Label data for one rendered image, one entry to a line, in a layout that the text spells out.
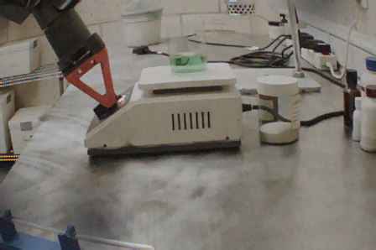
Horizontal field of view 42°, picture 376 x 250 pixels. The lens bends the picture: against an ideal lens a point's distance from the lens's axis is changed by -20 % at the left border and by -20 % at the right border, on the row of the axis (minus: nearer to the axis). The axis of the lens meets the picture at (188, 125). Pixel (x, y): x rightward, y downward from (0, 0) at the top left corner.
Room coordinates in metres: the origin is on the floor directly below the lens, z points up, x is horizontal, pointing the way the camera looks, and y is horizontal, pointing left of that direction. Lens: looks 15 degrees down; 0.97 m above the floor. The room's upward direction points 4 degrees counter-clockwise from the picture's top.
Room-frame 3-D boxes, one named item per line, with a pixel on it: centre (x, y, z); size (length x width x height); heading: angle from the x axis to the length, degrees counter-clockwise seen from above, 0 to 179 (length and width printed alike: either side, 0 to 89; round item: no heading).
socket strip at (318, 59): (1.42, -0.34, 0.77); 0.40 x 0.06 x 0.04; 1
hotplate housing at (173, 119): (0.75, 0.02, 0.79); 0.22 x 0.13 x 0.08; 91
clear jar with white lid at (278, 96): (0.72, -0.12, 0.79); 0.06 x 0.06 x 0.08
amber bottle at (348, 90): (0.75, -0.25, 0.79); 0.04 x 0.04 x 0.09
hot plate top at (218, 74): (0.75, 0.00, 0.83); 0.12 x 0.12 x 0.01; 1
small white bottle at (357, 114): (0.68, -0.24, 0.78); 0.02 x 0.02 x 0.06
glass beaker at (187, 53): (0.75, -0.01, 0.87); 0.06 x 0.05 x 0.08; 43
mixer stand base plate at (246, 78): (1.09, -0.11, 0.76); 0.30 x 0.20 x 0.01; 91
